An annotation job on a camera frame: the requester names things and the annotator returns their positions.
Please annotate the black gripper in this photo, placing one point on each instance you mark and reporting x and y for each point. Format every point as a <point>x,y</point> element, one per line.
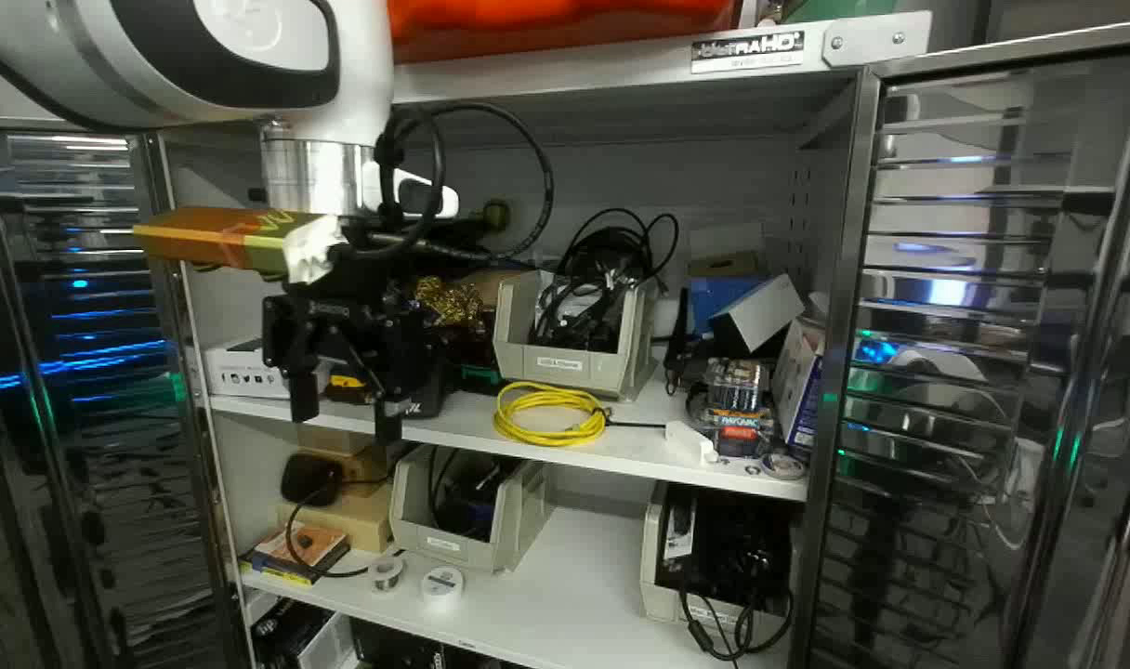
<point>385,279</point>

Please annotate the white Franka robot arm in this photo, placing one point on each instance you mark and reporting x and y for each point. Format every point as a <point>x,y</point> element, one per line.
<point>119,58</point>

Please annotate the white flat electronics box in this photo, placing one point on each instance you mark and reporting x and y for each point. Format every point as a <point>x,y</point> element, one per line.
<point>245,373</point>

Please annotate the brown cardboard box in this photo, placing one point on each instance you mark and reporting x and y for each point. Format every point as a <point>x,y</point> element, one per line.
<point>364,511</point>

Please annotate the orange green box, white end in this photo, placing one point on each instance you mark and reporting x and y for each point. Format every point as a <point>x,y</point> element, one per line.
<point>225,241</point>

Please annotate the flat orange brown box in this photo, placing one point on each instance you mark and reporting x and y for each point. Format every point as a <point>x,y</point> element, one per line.
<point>295,550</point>

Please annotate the black box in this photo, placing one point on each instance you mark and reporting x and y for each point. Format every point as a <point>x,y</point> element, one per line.
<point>287,632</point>

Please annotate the blue box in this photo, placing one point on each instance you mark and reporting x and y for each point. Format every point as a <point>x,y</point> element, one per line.
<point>710,304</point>

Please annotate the grey box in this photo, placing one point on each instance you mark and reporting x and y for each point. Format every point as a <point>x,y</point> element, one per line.
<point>764,314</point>

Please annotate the white box with stickers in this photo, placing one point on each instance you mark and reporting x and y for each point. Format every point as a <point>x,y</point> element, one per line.
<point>797,379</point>

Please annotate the yellow black tool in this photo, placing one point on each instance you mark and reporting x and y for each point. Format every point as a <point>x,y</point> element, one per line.
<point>346,385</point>

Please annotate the gold brown packet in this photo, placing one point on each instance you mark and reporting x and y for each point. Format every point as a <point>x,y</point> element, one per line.
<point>446,300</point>

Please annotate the beige bin with black parts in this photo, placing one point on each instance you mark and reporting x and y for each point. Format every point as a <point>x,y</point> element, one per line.
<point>437,539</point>

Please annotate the white tape roll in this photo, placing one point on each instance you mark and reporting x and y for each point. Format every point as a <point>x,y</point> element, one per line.
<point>386,573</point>
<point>440,581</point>

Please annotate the beige labelled storage bin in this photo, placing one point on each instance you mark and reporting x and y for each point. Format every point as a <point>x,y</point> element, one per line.
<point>567,367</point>

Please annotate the glass cabinet door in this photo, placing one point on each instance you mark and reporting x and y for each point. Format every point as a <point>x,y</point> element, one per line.
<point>987,373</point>
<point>83,409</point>

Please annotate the black device lower shelf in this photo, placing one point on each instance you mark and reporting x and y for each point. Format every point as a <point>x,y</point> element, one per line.
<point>655,581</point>

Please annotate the clear plastic parts organizer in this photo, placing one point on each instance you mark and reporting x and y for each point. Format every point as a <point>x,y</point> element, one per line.
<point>736,399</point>

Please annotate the grey metal shelf unit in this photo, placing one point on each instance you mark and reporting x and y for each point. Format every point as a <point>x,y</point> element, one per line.
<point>616,77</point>

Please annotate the orange cloth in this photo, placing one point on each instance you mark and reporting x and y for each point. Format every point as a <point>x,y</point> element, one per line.
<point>551,25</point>

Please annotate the small tape roll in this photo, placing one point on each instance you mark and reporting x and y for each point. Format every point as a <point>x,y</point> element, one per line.
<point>785,467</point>

